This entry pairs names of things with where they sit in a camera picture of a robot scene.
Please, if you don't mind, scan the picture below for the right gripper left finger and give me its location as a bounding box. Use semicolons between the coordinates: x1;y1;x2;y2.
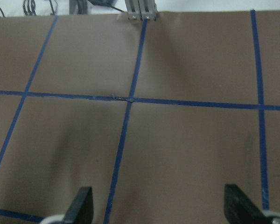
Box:
40;186;94;224

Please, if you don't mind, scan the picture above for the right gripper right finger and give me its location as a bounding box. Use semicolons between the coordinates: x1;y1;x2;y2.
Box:
224;184;280;224

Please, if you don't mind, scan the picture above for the aluminium frame post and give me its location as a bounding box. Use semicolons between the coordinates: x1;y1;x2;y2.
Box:
125;0;158;21

